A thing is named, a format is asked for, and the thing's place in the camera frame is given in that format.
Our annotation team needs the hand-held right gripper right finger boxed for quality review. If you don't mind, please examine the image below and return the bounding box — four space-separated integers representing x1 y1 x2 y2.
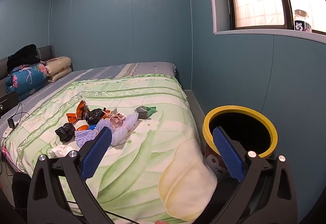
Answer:
209 126 298 224

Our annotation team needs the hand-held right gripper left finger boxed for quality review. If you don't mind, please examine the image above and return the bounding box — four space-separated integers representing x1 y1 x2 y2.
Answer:
27 127 133 224

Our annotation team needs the pink cloth bundle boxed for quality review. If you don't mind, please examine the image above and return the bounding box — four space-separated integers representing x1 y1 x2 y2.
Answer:
103 112 126 129

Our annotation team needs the orange snack wrapper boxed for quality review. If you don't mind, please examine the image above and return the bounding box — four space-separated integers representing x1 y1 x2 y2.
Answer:
66 101 89 124

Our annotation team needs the yellow-rimmed trash bin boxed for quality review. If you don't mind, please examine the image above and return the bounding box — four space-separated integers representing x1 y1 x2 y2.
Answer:
202 106 279 214

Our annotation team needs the crumpled black plastic bag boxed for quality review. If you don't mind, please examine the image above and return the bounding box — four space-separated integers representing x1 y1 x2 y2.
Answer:
55 123 76 142
85 109 106 125

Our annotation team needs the white crumpled tissue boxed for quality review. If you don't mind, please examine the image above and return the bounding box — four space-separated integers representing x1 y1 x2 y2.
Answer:
48 145 74 158

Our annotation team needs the green floral quilt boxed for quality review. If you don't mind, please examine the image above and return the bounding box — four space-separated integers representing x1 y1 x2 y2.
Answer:
2 74 218 224

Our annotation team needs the green silver snack wrapper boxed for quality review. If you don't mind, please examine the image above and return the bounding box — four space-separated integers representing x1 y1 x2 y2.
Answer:
134 106 157 120

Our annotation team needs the beige folded blanket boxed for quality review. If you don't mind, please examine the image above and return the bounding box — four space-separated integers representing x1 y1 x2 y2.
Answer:
44 56 74 83

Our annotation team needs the striped grey bed sheet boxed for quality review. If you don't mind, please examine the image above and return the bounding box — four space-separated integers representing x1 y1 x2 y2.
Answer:
0 62 177 138

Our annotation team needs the blue floral pillow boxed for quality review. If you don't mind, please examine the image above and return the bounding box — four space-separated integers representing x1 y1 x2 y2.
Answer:
6 62 49 101

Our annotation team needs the grey bed headboard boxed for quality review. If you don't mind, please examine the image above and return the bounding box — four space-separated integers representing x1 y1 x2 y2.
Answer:
0 45 56 95

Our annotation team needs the black clothing pile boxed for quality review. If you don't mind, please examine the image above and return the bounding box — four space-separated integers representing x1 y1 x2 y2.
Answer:
6 44 42 73

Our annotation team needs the glass bottle with dark label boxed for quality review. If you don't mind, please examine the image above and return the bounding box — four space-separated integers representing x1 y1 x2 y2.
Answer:
294 10 312 34

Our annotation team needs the thin black cable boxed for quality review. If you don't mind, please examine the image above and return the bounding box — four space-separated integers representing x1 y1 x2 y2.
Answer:
58 199 143 224

